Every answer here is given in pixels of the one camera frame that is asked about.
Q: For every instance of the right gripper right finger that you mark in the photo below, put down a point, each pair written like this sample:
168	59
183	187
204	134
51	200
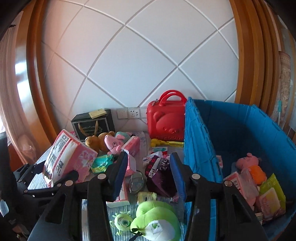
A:
218	209

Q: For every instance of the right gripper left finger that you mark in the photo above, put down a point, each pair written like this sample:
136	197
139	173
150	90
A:
115	175

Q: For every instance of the baby wipes pack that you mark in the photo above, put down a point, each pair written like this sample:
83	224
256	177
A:
271	200

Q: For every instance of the large pink tissue pack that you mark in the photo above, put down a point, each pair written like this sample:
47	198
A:
68	154

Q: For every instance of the green plush pillow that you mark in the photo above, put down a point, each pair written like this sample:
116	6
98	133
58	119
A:
156	220

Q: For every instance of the green one-eyed monster toy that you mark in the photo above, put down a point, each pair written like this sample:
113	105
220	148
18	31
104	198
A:
122	222

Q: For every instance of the grey round pouch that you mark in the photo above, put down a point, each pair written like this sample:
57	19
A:
136	182

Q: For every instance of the dark maroon knit garment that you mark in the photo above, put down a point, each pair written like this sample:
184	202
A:
160	178

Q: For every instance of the brown plush toy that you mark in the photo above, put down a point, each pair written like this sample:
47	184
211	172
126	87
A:
97	143

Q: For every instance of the blue plastic crate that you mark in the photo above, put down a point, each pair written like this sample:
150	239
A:
217	134

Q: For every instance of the small pink pig plush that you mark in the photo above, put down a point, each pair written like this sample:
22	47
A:
115	143

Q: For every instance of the open tissue pack with paper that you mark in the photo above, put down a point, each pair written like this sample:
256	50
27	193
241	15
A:
131	147

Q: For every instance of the black gift paper bag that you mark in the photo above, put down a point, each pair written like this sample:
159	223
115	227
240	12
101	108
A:
85	126

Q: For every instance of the yellow toy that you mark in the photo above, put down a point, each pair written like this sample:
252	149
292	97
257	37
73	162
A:
156	142

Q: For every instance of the yellow notepad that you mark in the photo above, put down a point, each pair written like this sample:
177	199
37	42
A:
97	113

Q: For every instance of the red bear suitcase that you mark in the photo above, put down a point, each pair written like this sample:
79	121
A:
166	117

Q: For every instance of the wall light switch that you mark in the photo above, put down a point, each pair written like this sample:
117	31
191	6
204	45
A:
122	113

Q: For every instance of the wall socket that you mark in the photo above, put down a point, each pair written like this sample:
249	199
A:
133	113

